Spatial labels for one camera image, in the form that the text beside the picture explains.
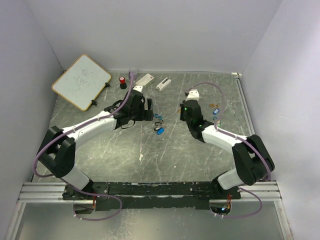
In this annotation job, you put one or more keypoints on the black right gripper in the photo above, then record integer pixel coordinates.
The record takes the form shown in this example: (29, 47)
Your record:
(182, 109)

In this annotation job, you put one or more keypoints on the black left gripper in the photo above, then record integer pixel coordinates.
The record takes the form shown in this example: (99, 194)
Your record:
(147, 115)

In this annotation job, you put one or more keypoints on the orange carabiner keyring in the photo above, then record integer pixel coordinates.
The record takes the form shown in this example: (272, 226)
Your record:
(214, 106)

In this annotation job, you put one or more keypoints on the light blue key tag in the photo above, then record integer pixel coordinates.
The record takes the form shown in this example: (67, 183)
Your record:
(216, 111)

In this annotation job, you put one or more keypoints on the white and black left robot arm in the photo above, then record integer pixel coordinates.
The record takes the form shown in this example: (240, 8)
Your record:
(57, 151)

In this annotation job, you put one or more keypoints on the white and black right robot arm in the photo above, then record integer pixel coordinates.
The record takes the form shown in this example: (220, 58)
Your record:
(252, 161)

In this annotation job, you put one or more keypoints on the white rectangular device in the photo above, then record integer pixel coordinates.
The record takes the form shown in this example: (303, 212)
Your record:
(163, 84)

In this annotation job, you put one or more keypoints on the white and red cardboard box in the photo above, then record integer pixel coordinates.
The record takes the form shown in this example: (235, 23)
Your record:
(145, 81)

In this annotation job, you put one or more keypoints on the red and black stamp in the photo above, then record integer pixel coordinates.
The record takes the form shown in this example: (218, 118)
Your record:
(123, 84)

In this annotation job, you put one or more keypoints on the clear plastic cup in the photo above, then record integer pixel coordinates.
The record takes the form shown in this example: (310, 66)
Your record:
(133, 71)

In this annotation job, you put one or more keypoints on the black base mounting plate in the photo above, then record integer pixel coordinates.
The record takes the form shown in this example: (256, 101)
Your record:
(149, 195)

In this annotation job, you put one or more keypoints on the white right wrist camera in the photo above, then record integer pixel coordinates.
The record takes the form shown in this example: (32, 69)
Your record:
(192, 94)

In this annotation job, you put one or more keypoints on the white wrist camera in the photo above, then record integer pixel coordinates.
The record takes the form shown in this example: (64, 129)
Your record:
(139, 88)
(192, 94)

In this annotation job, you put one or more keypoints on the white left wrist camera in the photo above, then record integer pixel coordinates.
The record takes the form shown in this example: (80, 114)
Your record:
(139, 88)

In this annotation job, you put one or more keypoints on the white board with wooden frame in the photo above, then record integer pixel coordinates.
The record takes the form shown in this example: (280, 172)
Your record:
(82, 82)

